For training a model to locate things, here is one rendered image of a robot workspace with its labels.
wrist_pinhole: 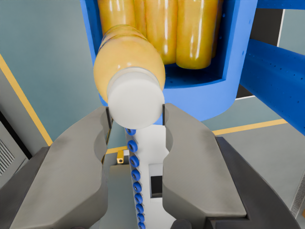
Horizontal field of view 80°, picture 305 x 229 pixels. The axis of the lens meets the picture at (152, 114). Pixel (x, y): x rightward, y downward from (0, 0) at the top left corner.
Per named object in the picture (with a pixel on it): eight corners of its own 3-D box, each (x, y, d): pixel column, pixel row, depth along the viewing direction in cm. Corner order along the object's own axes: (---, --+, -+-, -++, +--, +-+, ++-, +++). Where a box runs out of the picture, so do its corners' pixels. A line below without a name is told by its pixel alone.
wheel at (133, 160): (135, 170, 68) (140, 167, 69) (135, 161, 66) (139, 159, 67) (129, 163, 71) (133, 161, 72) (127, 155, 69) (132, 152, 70)
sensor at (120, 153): (118, 155, 76) (117, 164, 71) (117, 149, 74) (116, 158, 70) (137, 153, 76) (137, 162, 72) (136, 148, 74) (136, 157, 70)
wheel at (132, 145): (134, 155, 64) (139, 152, 65) (133, 145, 62) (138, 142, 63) (126, 149, 67) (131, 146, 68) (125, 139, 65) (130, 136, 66)
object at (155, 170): (148, 168, 76) (150, 202, 63) (148, 161, 74) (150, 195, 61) (172, 166, 77) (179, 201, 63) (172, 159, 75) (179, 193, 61)
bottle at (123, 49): (154, 43, 30) (200, 87, 14) (129, 77, 32) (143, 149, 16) (117, 11, 26) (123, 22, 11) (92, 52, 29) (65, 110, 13)
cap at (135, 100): (171, 91, 14) (178, 102, 12) (140, 127, 15) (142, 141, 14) (129, 60, 12) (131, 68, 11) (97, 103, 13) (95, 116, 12)
